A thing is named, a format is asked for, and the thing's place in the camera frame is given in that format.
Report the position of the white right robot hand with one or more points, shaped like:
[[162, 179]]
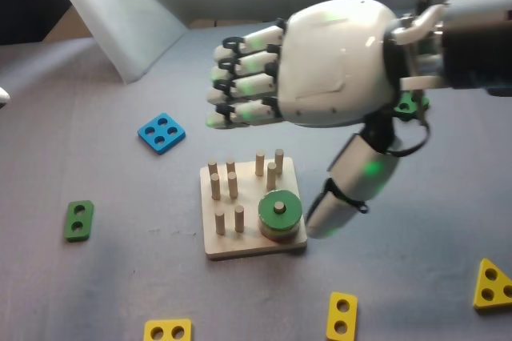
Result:
[[332, 61]]

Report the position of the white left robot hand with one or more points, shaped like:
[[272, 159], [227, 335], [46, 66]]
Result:
[[3, 97]]

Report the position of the green round ring stack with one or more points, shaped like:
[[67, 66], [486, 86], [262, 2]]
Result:
[[268, 213]]

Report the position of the green square four-hole block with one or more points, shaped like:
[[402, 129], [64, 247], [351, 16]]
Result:
[[412, 111]]

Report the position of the green rectangular two-hole block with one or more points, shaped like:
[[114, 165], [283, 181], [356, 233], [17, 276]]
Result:
[[71, 219]]

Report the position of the blue square four-hole block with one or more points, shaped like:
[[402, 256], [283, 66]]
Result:
[[162, 145]]

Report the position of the wooden peg board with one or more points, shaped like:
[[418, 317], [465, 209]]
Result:
[[248, 243]]

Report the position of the yellow two-hole block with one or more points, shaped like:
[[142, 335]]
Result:
[[167, 325], [334, 317]]

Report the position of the yellow triangular three-hole block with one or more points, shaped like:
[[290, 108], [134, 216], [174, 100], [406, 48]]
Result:
[[480, 289]]

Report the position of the tan wooden box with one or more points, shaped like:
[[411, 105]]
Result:
[[228, 23]]

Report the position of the white translucent sheet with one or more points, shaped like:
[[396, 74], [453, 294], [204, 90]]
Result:
[[120, 17]]

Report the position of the grey table cloth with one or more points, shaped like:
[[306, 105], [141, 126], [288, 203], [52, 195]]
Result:
[[120, 277]]

